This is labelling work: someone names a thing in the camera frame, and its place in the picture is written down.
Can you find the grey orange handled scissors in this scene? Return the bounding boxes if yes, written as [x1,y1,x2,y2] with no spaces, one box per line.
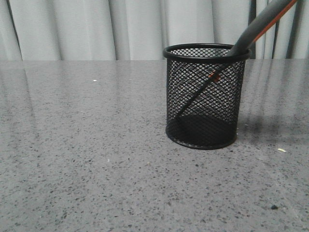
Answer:
[177,0,297,117]

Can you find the black mesh pen cup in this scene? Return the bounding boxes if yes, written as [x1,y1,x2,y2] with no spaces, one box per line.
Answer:
[163,43,251,150]

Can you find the grey pleated curtain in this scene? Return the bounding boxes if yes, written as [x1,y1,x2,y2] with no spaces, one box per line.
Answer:
[0,0,309,61]

